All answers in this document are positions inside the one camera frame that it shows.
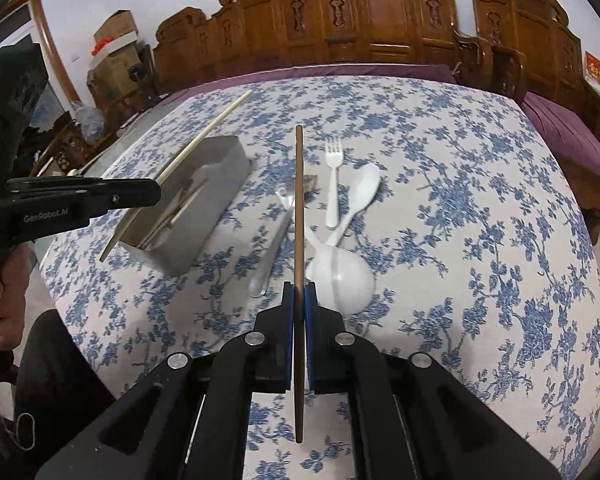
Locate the grey metal tray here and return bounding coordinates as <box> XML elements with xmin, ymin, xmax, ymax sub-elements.
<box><xmin>111</xmin><ymin>135</ymin><xmax>251</xmax><ymax>277</ymax></box>

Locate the person's black clothing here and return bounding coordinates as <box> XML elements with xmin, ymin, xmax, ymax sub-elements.
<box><xmin>0</xmin><ymin>310</ymin><xmax>118</xmax><ymax>480</ymax></box>

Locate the carved wooden armchair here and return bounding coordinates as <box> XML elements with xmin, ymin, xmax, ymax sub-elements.
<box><xmin>452</xmin><ymin>0</ymin><xmax>600</xmax><ymax>246</ymax></box>

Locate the beige chopstick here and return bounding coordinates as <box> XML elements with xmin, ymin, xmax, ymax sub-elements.
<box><xmin>150</xmin><ymin>185</ymin><xmax>206</xmax><ymax>248</ymax></box>
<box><xmin>99</xmin><ymin>90</ymin><xmax>253</xmax><ymax>262</ymax></box>

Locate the purple sofa cushion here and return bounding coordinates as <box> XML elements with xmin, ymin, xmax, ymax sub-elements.
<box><xmin>155</xmin><ymin>63</ymin><xmax>463</xmax><ymax>102</ymax></box>

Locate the blue floral tablecloth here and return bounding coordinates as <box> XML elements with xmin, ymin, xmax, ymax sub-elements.
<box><xmin>35</xmin><ymin>76</ymin><xmax>600</xmax><ymax>480</ymax></box>

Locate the person's left hand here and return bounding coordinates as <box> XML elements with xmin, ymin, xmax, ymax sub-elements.
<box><xmin>0</xmin><ymin>242</ymin><xmax>36</xmax><ymax>351</ymax></box>

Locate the large cardboard box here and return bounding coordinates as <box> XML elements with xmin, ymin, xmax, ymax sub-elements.
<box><xmin>87</xmin><ymin>45</ymin><xmax>153</xmax><ymax>111</ymax></box>

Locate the purple armchair cushion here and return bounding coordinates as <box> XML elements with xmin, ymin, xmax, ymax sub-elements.
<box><xmin>522</xmin><ymin>91</ymin><xmax>600</xmax><ymax>186</ymax></box>

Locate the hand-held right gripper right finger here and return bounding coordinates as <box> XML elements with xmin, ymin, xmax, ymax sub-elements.
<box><xmin>304</xmin><ymin>281</ymin><xmax>563</xmax><ymax>480</ymax></box>

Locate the crumpled plastic bag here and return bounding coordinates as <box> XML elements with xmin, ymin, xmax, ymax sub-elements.
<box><xmin>72</xmin><ymin>101</ymin><xmax>106</xmax><ymax>141</ymax></box>

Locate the large white plastic spoon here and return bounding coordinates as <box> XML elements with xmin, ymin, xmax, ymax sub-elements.
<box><xmin>305</xmin><ymin>227</ymin><xmax>376</xmax><ymax>314</ymax></box>

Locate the small cardboard box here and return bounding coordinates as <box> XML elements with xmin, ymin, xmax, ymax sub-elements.
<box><xmin>93</xmin><ymin>9</ymin><xmax>137</xmax><ymax>43</ymax></box>

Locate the wooden chair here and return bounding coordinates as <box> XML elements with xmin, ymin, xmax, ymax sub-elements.
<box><xmin>30</xmin><ymin>115</ymin><xmax>116</xmax><ymax>177</ymax></box>

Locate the small white plastic spoon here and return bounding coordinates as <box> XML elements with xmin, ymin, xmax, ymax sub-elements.
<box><xmin>322</xmin><ymin>162</ymin><xmax>382</xmax><ymax>249</ymax></box>

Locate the carved wooden sofa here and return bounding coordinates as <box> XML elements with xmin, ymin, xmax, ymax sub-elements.
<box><xmin>150</xmin><ymin>0</ymin><xmax>493</xmax><ymax>106</ymax></box>

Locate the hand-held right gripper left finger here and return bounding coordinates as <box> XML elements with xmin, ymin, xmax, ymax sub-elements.
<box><xmin>35</xmin><ymin>281</ymin><xmax>298</xmax><ymax>480</ymax></box>

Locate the wooden door frame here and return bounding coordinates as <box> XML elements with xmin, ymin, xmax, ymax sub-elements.
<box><xmin>10</xmin><ymin>0</ymin><xmax>83</xmax><ymax>111</ymax></box>

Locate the white plastic fork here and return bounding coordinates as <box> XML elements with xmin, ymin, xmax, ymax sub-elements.
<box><xmin>324</xmin><ymin>136</ymin><xmax>345</xmax><ymax>228</ymax></box>

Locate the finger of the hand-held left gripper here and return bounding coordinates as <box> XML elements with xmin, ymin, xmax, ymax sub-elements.
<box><xmin>5</xmin><ymin>177</ymin><xmax>162</xmax><ymax>211</ymax></box>

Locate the clear plastic fork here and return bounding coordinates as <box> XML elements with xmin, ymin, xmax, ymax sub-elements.
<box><xmin>247</xmin><ymin>186</ymin><xmax>295</xmax><ymax>298</ymax></box>

